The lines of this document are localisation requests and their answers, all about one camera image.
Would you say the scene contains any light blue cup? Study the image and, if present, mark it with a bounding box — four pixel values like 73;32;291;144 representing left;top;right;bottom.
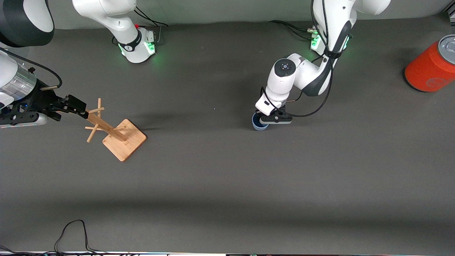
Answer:
252;112;270;131

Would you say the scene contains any wooden cup rack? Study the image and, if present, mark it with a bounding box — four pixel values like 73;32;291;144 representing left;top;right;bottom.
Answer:
59;98;147;162

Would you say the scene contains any orange can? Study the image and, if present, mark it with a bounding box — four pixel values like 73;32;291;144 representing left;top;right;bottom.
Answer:
405;34;455;93

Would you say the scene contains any black left arm base cable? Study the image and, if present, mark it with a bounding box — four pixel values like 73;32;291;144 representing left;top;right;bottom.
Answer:
268;20;314;40

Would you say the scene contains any black arm base cable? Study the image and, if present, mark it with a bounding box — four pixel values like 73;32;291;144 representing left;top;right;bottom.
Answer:
134;4;167;27
268;20;314;40

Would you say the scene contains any black right arm base cable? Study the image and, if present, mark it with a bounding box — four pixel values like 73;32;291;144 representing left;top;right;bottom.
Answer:
134;4;167;27

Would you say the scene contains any black looped cable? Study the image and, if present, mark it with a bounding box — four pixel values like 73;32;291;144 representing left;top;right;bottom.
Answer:
54;220;107;254

